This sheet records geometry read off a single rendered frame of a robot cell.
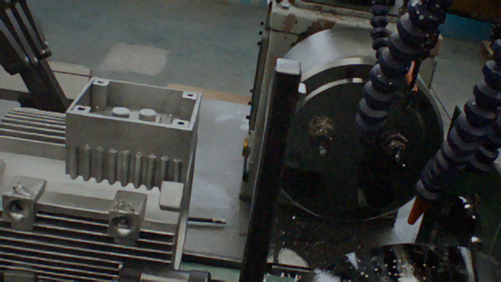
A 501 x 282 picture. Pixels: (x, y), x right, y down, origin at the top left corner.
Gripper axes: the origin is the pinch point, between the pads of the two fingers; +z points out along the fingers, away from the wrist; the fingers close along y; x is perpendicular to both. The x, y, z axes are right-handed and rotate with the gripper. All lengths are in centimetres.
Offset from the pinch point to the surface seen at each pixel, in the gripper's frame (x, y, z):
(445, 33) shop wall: -121, 544, 192
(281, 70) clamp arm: -27.8, -20.9, 0.6
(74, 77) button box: 3.7, 16.8, 2.8
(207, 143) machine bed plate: 3, 59, 35
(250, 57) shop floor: 38, 381, 106
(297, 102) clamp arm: -28.1, -20.5, 3.5
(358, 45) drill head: -34.1, 21.5, 13.9
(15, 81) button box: 11.4, 15.8, 0.1
